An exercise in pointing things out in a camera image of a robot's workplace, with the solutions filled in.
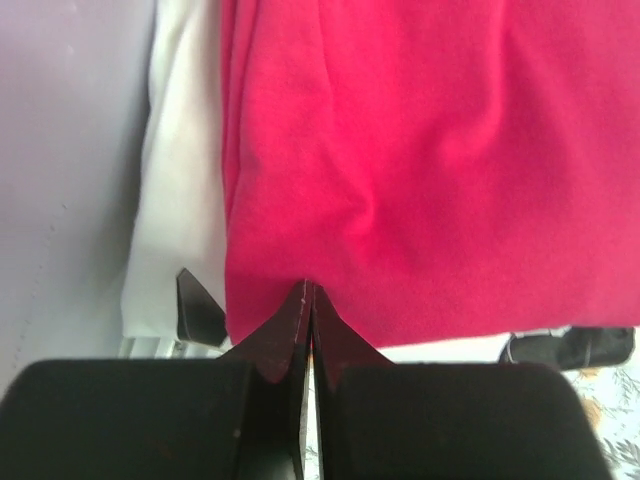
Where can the magenta t shirt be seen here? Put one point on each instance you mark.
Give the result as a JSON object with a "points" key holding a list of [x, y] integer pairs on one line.
{"points": [[442, 169]]}

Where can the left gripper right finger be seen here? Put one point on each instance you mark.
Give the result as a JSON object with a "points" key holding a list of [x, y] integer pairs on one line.
{"points": [[379, 419]]}

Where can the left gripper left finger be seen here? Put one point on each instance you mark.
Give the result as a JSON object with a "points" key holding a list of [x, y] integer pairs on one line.
{"points": [[237, 416]]}

